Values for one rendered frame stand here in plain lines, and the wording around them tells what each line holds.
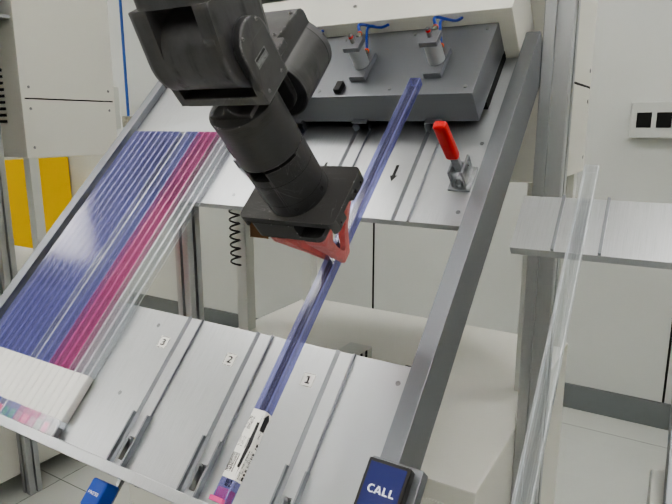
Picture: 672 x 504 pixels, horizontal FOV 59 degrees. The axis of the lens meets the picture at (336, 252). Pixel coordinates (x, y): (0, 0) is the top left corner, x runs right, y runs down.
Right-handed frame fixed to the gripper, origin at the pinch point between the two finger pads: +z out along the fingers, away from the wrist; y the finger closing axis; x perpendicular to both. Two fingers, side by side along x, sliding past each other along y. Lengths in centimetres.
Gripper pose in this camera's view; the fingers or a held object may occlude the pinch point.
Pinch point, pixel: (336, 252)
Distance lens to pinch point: 59.3
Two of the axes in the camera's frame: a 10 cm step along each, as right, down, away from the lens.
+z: 3.7, 5.8, 7.2
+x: -3.7, 8.1, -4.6
